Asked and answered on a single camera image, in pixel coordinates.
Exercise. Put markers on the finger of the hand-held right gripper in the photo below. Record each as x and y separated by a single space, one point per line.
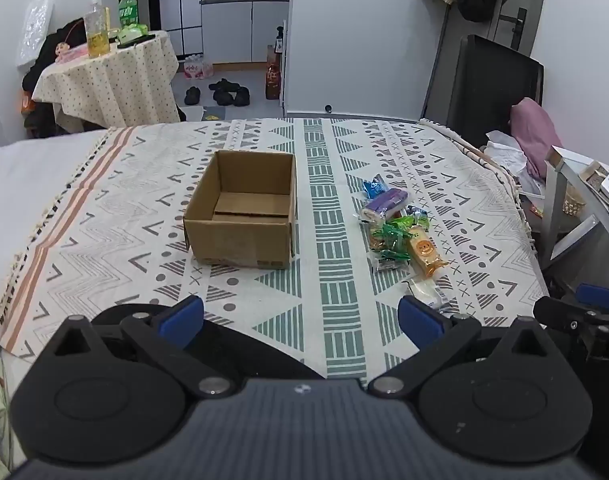
559 312
597 294

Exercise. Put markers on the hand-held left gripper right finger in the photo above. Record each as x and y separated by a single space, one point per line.
419 320

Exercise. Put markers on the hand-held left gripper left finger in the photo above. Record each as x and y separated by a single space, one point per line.
182 317

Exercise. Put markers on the orange cake packet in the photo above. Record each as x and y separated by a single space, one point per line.
425 255

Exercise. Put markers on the brown cardboard box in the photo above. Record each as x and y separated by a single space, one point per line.
234 240

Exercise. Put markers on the blue snack packet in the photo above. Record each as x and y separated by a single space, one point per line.
376 187

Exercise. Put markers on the glass side table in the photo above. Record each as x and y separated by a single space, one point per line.
579 200

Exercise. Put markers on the patterned fringed blanket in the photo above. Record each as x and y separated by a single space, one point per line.
134 210

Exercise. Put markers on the white plastic bag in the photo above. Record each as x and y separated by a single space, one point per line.
504 155

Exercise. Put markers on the pink pillow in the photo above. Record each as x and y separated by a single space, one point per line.
534 135

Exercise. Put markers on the white bed sheet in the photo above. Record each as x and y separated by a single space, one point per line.
24 185

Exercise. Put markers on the black slipper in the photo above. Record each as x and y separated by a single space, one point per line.
223 98
192 95
242 96
223 85

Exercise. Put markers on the black chair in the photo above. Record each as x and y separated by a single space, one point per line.
494 80

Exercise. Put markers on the round table with dotted tablecloth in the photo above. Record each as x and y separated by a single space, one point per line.
109 80

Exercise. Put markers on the pink water bottle pack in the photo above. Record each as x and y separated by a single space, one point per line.
197 67

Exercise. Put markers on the red brown drink bottle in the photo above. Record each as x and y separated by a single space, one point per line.
273 77

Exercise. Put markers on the pink box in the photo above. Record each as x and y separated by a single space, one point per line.
74 54

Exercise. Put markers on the white kitchen cabinet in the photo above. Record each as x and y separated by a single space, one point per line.
234 30

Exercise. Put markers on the clear bottle with yellow liquid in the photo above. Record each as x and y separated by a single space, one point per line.
97 35

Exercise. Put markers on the black clothes pile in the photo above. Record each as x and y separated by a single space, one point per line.
47 52

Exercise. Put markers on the glass pane door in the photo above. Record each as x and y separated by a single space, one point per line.
184 10

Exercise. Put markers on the green soda bottle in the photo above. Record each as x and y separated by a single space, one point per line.
128 10

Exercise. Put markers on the bubble wrap sheet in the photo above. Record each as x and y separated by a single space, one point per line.
34 27

